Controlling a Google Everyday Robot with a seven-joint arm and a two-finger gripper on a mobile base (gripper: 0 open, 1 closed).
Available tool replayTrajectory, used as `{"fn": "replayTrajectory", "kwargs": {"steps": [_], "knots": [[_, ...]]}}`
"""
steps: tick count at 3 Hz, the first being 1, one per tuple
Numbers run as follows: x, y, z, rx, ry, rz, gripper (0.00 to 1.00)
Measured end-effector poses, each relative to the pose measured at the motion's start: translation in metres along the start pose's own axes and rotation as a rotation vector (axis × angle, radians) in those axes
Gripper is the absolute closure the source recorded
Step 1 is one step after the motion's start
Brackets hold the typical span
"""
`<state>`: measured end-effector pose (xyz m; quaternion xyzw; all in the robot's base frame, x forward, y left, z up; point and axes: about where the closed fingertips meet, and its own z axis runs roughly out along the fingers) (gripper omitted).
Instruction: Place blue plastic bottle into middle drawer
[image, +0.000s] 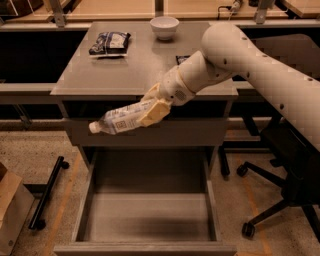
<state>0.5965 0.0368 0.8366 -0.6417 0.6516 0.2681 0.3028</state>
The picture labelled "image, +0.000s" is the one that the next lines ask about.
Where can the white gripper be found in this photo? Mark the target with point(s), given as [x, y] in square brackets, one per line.
[173, 87]

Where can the clear plastic water bottle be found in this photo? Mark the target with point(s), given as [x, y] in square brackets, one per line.
[121, 119]

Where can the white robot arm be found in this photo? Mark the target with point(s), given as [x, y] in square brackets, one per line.
[226, 51]

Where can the closed grey upper drawer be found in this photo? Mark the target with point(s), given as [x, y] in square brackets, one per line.
[168, 133]

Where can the grey drawer cabinet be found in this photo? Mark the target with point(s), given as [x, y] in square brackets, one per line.
[89, 86]

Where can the open grey middle drawer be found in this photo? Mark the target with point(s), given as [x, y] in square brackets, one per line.
[148, 202]

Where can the small dark blue packet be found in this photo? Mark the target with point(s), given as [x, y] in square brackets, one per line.
[180, 59]

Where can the white ceramic bowl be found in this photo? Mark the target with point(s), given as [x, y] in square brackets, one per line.
[164, 27]

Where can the blue white snack bag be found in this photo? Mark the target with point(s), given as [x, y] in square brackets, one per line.
[110, 43]

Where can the black office chair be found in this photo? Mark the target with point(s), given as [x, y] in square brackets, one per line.
[301, 187]

